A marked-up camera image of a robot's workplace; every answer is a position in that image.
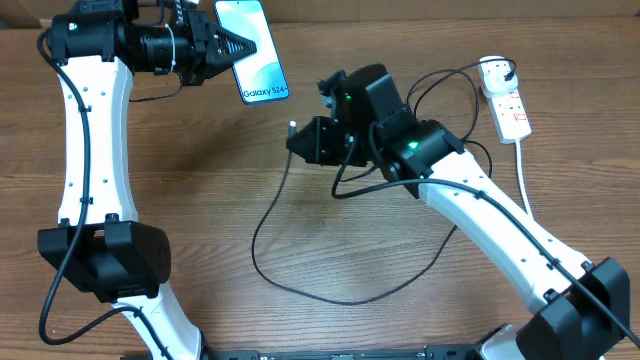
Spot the white power strip cord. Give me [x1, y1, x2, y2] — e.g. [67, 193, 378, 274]
[514, 139, 535, 219]

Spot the black charging cable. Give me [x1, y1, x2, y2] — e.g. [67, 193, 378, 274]
[250, 58, 518, 307]

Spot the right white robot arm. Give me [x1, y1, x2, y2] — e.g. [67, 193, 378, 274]
[286, 64, 633, 359]

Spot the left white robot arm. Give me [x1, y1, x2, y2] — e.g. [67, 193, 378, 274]
[37, 0, 257, 359]

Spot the blue Galaxy smartphone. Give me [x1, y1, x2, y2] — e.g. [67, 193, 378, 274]
[214, 0, 289, 105]

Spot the white charger adapter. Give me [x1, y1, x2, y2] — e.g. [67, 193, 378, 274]
[477, 55, 519, 98]

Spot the white power strip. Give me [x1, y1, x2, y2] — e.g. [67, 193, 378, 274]
[477, 55, 533, 145]

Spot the cardboard backdrop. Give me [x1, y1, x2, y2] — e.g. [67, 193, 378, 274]
[1, 0, 639, 28]

